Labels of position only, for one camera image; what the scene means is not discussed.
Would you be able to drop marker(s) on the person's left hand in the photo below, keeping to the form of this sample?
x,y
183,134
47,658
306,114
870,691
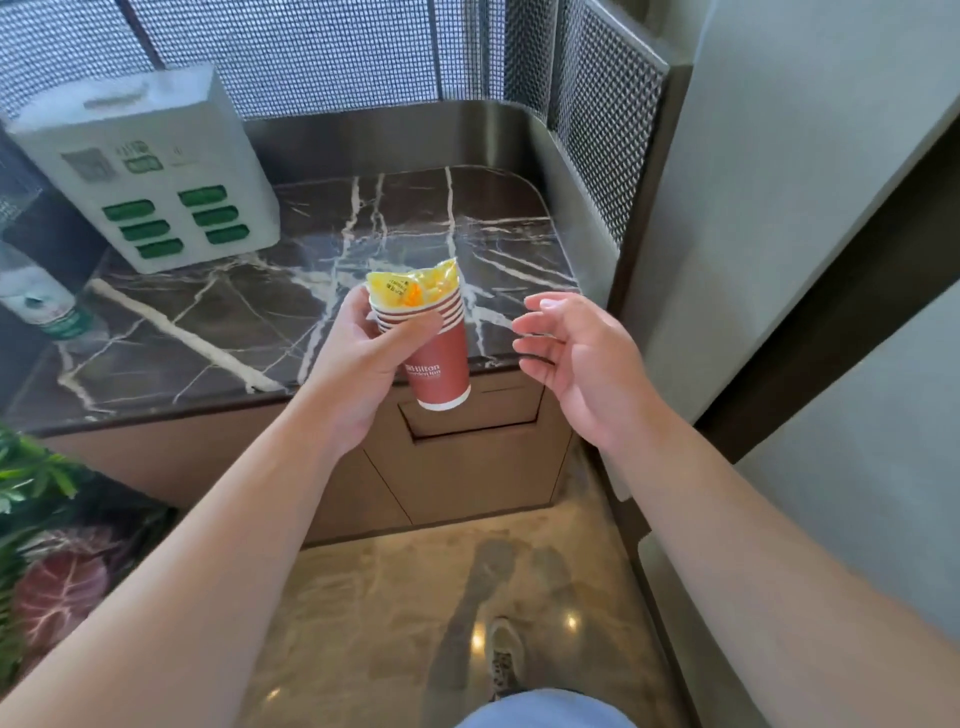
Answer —
x,y
352,375

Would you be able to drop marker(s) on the person's right hand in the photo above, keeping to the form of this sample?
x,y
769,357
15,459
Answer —
x,y
592,367

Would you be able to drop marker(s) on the person's right middle finger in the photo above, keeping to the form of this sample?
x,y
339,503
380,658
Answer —
x,y
535,344

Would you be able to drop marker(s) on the person's right thumb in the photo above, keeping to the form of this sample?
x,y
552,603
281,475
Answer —
x,y
553,302

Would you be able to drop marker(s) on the person's left thumb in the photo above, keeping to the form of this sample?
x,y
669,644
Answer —
x,y
411,335

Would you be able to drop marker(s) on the stack of red paper cups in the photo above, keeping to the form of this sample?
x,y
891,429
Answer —
x,y
441,367

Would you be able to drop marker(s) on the person's right forearm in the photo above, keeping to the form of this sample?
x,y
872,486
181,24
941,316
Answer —
x,y
765,592

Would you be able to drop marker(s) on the person's left forearm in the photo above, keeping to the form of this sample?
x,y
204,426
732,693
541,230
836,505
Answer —
x,y
195,585

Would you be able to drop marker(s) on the yellow plastic packet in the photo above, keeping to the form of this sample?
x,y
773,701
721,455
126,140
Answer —
x,y
414,285

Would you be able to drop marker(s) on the brown counter cabinet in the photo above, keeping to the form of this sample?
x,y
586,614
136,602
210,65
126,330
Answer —
x,y
465,469

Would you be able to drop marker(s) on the metal mesh screen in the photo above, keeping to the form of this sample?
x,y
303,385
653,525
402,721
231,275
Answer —
x,y
337,45

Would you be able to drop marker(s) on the white power bank station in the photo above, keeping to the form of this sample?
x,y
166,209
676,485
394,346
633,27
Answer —
x,y
161,165

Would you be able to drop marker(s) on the person's white shoe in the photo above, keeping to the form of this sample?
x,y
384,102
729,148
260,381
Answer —
x,y
505,656

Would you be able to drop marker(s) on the person's blue shorts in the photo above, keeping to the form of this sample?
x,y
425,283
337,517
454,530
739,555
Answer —
x,y
547,711

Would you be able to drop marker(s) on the clear plastic water bottle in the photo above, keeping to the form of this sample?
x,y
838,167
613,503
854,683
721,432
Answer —
x,y
41,300

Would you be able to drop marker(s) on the green leafy plant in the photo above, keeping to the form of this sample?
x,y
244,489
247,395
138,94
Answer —
x,y
26,472

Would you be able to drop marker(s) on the red veined leaf plant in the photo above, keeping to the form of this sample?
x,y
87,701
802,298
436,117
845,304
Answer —
x,y
64,589

